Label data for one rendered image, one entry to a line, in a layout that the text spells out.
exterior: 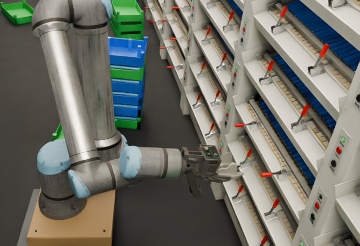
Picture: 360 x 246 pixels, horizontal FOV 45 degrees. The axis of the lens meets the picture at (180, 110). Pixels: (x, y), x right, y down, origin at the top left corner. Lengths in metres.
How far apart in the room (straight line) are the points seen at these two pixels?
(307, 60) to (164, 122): 1.38
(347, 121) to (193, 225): 1.07
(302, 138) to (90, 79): 0.74
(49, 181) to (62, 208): 0.14
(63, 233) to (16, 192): 0.47
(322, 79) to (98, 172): 0.69
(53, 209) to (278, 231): 0.84
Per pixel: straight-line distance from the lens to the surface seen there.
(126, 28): 3.38
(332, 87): 1.21
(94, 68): 1.53
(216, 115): 2.04
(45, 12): 1.43
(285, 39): 1.42
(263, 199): 1.66
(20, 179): 2.21
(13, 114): 2.63
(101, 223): 1.77
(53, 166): 1.63
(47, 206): 1.79
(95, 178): 1.32
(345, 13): 1.15
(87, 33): 1.49
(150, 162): 1.24
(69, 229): 1.77
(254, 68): 1.64
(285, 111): 1.43
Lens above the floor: 1.50
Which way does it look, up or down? 34 degrees down
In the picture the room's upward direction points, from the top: 7 degrees clockwise
